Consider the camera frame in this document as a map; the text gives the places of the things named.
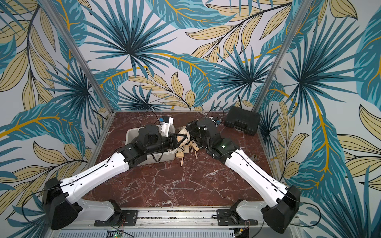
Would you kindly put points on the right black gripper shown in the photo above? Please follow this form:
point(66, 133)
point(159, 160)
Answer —
point(192, 129)

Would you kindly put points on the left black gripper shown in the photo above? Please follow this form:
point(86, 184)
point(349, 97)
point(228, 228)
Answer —
point(172, 137)

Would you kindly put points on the beige plastic storage box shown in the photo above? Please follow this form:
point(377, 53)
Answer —
point(167, 156)

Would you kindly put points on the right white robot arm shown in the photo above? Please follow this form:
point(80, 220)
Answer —
point(281, 203)

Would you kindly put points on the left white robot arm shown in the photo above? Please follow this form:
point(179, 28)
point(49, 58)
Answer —
point(63, 200)

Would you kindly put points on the beige umbrella by box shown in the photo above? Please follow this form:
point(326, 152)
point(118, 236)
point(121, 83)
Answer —
point(183, 131)

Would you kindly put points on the black plastic tool case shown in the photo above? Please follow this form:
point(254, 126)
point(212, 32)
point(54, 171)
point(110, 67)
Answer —
point(243, 120)

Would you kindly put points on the green circuit board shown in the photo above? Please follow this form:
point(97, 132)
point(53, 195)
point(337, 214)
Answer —
point(114, 234)

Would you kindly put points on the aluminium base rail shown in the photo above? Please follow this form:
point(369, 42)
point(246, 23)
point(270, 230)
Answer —
point(177, 222)

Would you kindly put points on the left aluminium corner post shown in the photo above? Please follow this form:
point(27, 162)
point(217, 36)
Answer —
point(58, 22)

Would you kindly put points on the aluminium corner post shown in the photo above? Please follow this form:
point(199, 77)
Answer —
point(58, 22)
point(297, 20)

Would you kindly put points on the right aluminium corner post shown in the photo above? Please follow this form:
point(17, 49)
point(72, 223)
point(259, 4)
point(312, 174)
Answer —
point(297, 20)

